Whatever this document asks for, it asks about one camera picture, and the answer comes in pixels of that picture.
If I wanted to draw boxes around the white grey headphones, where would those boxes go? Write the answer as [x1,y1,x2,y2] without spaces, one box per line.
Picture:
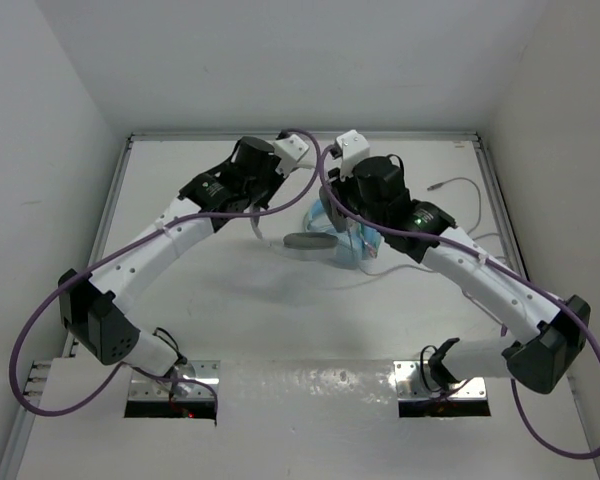
[249,200,347,261]

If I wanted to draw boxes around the white headphone cable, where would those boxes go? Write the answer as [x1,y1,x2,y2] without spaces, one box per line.
[359,177,511,306]

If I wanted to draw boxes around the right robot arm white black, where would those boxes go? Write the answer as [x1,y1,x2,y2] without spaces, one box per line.
[320,156,591,394]

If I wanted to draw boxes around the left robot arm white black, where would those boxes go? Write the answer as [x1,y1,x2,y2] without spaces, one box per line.
[59,136,305,377]

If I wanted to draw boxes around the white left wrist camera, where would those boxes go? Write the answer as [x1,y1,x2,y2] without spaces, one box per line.
[272,134,309,178]

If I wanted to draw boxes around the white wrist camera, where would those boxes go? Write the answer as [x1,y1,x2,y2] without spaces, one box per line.
[272,134,309,178]
[330,130,370,178]

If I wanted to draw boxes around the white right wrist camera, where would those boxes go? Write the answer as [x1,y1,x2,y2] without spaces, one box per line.
[330,130,370,178]

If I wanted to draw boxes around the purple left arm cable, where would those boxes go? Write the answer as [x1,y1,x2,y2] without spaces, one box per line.
[8,128,326,419]

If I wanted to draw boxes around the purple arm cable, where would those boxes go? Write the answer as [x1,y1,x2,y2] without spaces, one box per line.
[8,128,326,419]
[318,144,600,460]

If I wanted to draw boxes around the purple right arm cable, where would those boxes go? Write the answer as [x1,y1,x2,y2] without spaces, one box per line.
[318,144,600,460]

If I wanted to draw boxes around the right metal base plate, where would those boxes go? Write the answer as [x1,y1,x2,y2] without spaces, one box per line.
[393,360,489,401]

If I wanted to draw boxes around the metal base plate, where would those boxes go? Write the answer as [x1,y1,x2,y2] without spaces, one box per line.
[128,360,220,402]
[393,360,489,401]

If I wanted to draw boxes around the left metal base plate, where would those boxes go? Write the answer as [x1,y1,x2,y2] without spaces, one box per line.
[128,360,220,402]

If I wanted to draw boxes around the aluminium table frame rail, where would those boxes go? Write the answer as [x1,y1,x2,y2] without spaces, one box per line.
[0,130,600,480]

